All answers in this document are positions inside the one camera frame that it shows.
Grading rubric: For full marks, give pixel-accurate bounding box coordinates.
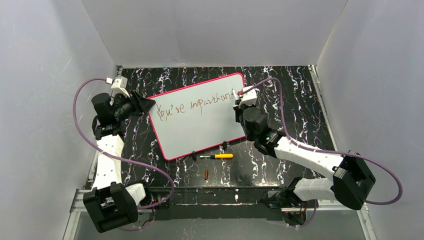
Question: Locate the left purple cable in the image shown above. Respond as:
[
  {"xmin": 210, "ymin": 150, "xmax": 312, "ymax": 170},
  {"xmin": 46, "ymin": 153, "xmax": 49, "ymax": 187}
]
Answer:
[{"xmin": 72, "ymin": 77, "xmax": 175, "ymax": 232}]

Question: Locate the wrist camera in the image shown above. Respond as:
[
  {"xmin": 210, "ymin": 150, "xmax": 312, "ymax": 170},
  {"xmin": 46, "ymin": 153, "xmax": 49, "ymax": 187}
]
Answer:
[
  {"xmin": 235, "ymin": 86, "xmax": 258, "ymax": 108},
  {"xmin": 111, "ymin": 76, "xmax": 130, "ymax": 98}
]

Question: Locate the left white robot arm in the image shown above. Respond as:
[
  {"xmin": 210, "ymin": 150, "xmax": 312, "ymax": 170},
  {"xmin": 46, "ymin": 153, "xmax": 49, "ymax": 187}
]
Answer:
[{"xmin": 83, "ymin": 91, "xmax": 156, "ymax": 233}]

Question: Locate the yellow handled screwdriver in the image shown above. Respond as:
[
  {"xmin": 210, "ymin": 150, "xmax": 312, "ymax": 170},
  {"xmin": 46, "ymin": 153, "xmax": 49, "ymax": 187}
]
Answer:
[{"xmin": 200, "ymin": 153, "xmax": 234, "ymax": 160}]

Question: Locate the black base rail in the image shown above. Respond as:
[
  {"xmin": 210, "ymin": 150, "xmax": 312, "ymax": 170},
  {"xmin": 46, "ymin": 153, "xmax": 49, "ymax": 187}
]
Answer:
[{"xmin": 120, "ymin": 186, "xmax": 314, "ymax": 222}]

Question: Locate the red marker cap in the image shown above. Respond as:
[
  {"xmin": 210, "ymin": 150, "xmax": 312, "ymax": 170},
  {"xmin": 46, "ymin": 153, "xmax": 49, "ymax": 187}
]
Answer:
[{"xmin": 204, "ymin": 169, "xmax": 209, "ymax": 180}]

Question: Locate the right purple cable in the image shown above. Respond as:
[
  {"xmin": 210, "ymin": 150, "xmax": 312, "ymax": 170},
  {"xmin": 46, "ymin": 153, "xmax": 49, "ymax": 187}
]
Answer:
[{"xmin": 236, "ymin": 77, "xmax": 404, "ymax": 229}]

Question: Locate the pink framed whiteboard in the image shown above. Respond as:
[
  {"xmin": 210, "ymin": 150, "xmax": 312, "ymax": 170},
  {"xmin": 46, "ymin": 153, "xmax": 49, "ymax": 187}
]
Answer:
[{"xmin": 148, "ymin": 73, "xmax": 246, "ymax": 161}]

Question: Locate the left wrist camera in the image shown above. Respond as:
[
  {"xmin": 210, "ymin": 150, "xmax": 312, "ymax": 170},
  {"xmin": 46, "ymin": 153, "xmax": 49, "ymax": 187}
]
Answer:
[{"xmin": 111, "ymin": 76, "xmax": 130, "ymax": 98}]

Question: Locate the purple cable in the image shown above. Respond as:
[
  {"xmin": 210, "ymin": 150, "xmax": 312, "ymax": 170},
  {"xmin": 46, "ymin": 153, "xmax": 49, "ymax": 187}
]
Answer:
[
  {"xmin": 72, "ymin": 77, "xmax": 175, "ymax": 232},
  {"xmin": 236, "ymin": 77, "xmax": 404, "ymax": 229}
]

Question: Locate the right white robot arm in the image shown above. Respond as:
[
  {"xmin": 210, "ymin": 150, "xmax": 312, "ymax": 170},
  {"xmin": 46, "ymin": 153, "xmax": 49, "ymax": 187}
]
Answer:
[{"xmin": 233, "ymin": 99, "xmax": 376, "ymax": 210}]

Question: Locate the white marker pen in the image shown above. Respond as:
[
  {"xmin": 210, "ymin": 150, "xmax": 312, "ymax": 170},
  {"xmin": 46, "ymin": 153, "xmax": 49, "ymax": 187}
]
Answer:
[{"xmin": 231, "ymin": 89, "xmax": 239, "ymax": 100}]

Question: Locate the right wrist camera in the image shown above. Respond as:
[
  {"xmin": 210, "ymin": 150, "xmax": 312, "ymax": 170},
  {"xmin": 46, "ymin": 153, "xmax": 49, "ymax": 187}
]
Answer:
[{"xmin": 235, "ymin": 86, "xmax": 258, "ymax": 108}]

